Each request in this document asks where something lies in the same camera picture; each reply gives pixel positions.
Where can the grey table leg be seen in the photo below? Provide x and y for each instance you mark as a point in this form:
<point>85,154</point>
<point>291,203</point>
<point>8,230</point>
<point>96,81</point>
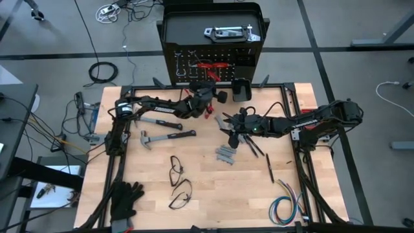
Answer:
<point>365,42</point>

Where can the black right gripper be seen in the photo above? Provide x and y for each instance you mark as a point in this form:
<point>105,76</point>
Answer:
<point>255,124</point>

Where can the black desk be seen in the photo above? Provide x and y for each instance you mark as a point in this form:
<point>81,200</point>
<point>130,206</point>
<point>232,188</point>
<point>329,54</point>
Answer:
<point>16,113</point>

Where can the grey table foot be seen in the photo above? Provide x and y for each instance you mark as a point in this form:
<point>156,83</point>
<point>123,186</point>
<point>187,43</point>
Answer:
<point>401,145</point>

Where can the black power strip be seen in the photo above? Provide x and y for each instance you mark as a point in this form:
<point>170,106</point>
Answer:
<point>79,102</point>

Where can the black pegboard tool cart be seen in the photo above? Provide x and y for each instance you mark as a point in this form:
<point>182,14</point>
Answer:
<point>194,30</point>

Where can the grey perforated beams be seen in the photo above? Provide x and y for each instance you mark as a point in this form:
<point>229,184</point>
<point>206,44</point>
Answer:
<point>225,153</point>

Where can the bunch of keys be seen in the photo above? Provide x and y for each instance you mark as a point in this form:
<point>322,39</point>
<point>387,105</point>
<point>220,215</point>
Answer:
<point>42,193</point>

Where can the white paper sheet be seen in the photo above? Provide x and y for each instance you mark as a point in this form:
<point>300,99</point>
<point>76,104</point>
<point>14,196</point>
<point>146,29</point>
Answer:
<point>61,191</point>

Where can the black aluminium table frame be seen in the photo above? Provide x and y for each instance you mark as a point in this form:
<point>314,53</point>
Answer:
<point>275,86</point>

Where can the black ballpoint pen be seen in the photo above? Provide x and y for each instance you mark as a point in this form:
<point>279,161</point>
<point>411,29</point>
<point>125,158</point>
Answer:
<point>255,147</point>
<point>250,148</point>
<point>270,168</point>

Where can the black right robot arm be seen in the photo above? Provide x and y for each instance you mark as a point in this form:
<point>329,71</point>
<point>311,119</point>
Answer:
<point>307,123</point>

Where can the black work glove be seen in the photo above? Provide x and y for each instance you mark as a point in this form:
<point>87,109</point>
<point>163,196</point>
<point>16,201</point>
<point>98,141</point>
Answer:
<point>124,200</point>

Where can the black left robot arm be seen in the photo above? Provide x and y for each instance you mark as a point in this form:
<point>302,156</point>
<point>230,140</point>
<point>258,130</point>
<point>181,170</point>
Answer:
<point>161,108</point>

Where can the silver aluminium spirit level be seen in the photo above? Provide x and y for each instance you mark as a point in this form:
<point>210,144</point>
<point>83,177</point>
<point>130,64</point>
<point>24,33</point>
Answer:
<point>208,31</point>

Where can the claw hammer black grip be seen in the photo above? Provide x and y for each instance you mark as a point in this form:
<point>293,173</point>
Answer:
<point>168,123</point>
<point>174,136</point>

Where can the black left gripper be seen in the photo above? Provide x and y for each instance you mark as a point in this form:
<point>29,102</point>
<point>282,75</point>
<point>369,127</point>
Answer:
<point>202,98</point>

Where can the white power strip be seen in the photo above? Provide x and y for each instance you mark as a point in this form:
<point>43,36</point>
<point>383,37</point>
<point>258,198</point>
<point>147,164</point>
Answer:
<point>106,10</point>

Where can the black chair base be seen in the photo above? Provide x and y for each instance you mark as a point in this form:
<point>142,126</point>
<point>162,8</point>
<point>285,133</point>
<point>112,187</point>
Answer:
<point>37,14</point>

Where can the black plastic hanging bin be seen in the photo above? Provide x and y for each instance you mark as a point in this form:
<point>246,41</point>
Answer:
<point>242,92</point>

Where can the clear safety glasses black frame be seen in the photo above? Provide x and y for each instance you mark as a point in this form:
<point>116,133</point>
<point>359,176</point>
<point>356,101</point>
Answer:
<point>182,198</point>
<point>175,168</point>

